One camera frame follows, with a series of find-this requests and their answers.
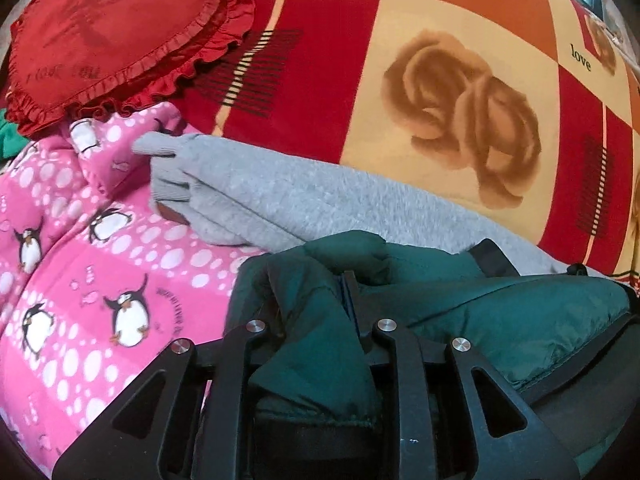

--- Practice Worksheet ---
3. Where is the green quilted puffer jacket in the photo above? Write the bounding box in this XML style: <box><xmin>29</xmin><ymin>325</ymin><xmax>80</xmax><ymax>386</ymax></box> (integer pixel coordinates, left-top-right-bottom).
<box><xmin>224</xmin><ymin>231</ymin><xmax>639</xmax><ymax>479</ymax></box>

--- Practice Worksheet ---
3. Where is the red heart ruffled pillow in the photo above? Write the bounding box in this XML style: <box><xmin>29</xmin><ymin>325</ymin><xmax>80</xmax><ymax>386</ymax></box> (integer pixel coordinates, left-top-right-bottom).
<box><xmin>6</xmin><ymin>0</ymin><xmax>254</xmax><ymax>138</ymax></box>

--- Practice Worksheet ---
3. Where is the green cloth item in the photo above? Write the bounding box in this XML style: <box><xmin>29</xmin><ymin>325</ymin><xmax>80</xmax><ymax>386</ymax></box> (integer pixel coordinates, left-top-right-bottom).
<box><xmin>0</xmin><ymin>108</ymin><xmax>28</xmax><ymax>162</ymax></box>

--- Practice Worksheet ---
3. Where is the grey folded sweater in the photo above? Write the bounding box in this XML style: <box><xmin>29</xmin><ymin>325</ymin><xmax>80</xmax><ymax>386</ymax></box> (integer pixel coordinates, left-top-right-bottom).
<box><xmin>131</xmin><ymin>130</ymin><xmax>609</xmax><ymax>279</ymax></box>

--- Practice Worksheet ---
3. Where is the red orange rose blanket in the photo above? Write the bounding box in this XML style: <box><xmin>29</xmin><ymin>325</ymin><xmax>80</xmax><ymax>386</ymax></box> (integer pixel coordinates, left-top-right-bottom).
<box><xmin>175</xmin><ymin>0</ymin><xmax>639</xmax><ymax>284</ymax></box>

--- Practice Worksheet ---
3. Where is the pink penguin fleece blanket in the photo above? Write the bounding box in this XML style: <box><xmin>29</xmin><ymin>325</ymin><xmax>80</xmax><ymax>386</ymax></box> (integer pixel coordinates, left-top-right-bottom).
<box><xmin>1</xmin><ymin>103</ymin><xmax>255</xmax><ymax>474</ymax></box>

